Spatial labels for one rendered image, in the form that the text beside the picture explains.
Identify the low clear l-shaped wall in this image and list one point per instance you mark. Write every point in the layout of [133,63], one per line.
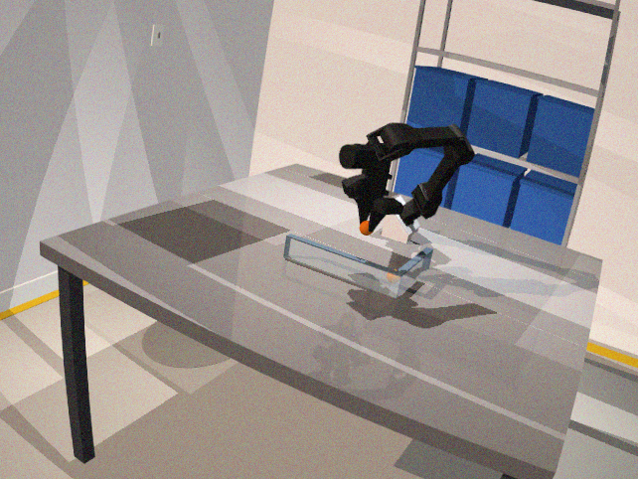
[354,271]

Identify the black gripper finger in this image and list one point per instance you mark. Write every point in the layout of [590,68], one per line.
[362,207]
[375,218]

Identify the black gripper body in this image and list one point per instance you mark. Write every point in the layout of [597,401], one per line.
[385,206]

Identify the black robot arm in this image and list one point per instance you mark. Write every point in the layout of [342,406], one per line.
[399,140]

